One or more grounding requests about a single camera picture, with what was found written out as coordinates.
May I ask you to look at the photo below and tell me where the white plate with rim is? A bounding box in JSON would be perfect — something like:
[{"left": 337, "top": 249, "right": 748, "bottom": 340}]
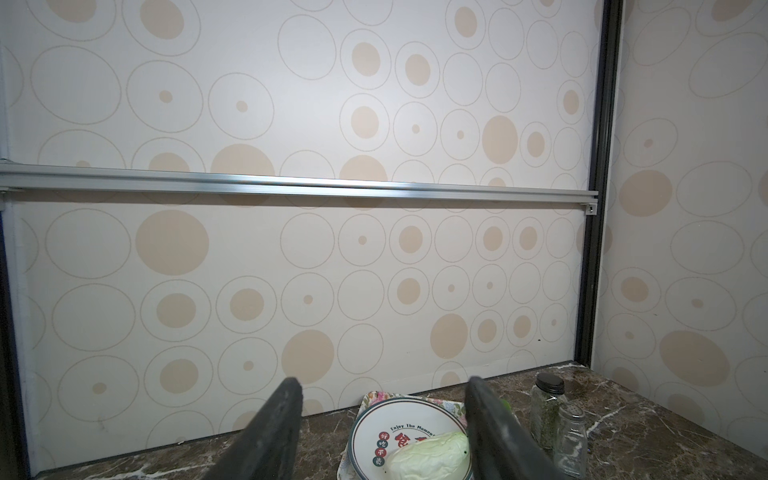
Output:
[{"left": 345, "top": 392, "right": 472, "bottom": 479}]

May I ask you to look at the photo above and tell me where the horizontal aluminium rail back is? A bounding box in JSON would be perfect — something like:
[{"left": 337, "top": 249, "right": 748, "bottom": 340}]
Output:
[{"left": 1, "top": 159, "right": 600, "bottom": 215}]

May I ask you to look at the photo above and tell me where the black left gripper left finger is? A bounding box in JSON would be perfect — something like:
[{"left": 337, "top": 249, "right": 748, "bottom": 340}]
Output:
[{"left": 203, "top": 377, "right": 303, "bottom": 480}]

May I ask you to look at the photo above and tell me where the herb jar black lid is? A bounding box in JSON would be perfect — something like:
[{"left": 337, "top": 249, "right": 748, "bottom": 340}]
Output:
[{"left": 530, "top": 372, "right": 566, "bottom": 450}]

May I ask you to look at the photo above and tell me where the pale cabbage piece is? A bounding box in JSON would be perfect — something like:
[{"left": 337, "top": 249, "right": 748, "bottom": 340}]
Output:
[{"left": 385, "top": 431, "right": 471, "bottom": 480}]

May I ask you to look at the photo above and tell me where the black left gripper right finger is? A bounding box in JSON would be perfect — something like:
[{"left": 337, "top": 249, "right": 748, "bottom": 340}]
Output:
[{"left": 465, "top": 376, "right": 564, "bottom": 480}]

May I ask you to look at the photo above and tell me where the floral rectangular tray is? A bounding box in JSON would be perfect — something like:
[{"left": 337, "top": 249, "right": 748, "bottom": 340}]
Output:
[{"left": 337, "top": 391, "right": 467, "bottom": 479}]

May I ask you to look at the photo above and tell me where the empty glass shaker silver lid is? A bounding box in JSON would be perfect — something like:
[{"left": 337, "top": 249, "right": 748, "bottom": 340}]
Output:
[{"left": 553, "top": 403, "right": 588, "bottom": 479}]

